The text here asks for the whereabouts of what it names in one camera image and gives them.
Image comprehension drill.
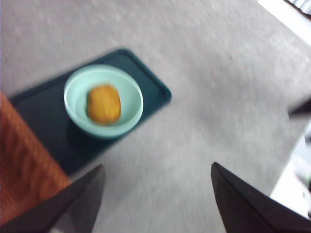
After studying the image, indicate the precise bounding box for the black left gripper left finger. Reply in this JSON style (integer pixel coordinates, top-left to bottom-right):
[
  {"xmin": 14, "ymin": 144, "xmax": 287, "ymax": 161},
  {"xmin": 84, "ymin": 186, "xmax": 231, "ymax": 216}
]
[{"xmin": 0, "ymin": 164, "xmax": 106, "ymax": 233}]

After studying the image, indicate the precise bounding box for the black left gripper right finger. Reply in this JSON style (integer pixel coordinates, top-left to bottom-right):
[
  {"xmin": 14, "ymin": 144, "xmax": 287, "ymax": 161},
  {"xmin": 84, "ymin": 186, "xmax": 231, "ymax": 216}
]
[{"xmin": 210, "ymin": 162, "xmax": 311, "ymax": 233}]

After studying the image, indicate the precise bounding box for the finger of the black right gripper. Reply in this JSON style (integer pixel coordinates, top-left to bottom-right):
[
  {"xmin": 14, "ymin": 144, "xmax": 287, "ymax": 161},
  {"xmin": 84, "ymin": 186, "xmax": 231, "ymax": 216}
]
[{"xmin": 288, "ymin": 97, "xmax": 311, "ymax": 121}]

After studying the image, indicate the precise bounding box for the brown kiwi fruit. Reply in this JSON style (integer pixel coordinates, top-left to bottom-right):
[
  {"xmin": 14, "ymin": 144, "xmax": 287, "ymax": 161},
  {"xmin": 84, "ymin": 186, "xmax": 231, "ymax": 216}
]
[{"xmin": 86, "ymin": 83, "xmax": 121, "ymax": 126}]

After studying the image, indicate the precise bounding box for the teal ceramic bowl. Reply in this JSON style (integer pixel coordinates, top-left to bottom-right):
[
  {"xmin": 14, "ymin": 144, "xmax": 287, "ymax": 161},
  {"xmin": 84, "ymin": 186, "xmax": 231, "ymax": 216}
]
[{"xmin": 63, "ymin": 64, "xmax": 144, "ymax": 140}]

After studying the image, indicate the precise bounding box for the brown wicker basket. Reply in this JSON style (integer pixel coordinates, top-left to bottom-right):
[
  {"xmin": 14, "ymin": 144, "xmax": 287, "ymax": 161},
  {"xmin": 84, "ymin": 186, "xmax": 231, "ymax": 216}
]
[{"xmin": 0, "ymin": 91, "xmax": 71, "ymax": 225}]

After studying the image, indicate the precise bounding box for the black rectangular tray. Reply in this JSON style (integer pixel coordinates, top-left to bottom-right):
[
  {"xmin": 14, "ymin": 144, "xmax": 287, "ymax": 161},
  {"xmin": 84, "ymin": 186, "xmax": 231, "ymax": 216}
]
[{"xmin": 9, "ymin": 48, "xmax": 173, "ymax": 177}]

